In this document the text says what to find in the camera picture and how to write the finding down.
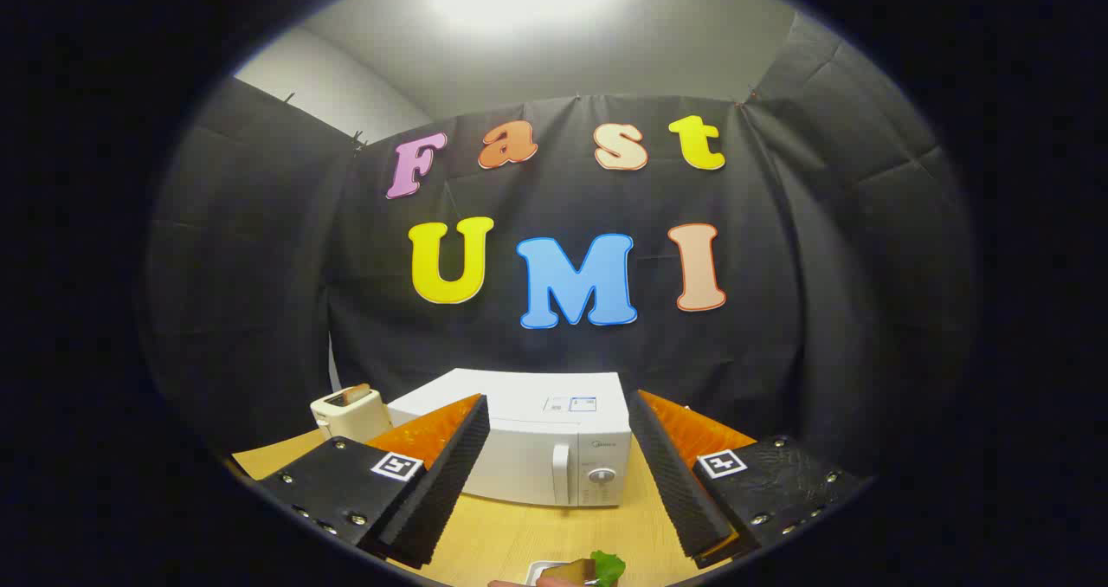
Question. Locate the brown bread sandwich with lettuce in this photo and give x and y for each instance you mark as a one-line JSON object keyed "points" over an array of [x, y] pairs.
{"points": [[573, 573]]}

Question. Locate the toast slice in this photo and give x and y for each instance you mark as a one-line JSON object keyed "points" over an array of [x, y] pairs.
{"points": [[355, 394]]}

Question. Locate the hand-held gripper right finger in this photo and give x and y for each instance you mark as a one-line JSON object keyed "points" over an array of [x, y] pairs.
{"points": [[679, 483]]}

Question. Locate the black backdrop cloth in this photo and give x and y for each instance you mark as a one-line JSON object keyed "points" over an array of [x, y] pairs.
{"points": [[260, 267]]}

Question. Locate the white microwave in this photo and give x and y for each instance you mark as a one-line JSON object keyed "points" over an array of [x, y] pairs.
{"points": [[528, 461]]}

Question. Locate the cream toaster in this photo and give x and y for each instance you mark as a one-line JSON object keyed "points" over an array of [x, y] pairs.
{"points": [[351, 418]]}

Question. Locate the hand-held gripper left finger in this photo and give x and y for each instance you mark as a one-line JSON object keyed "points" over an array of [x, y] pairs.
{"points": [[441, 483]]}

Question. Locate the small white dish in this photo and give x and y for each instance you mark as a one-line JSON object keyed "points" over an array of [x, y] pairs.
{"points": [[538, 569]]}

